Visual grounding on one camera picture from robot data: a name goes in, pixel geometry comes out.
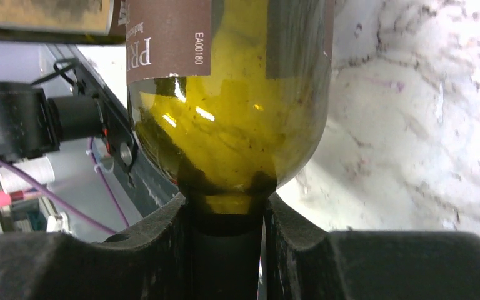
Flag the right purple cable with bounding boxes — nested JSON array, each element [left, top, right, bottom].
[[0, 136, 131, 236]]

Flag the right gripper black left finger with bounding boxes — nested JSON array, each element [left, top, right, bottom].
[[0, 195, 190, 299]]

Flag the green wine bottle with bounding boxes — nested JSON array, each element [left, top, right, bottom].
[[126, 1, 335, 299], [0, 0, 126, 45]]

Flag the black metal base rail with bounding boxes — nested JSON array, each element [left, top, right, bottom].
[[45, 43, 183, 218]]

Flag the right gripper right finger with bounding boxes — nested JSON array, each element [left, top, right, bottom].
[[265, 195, 480, 299]]

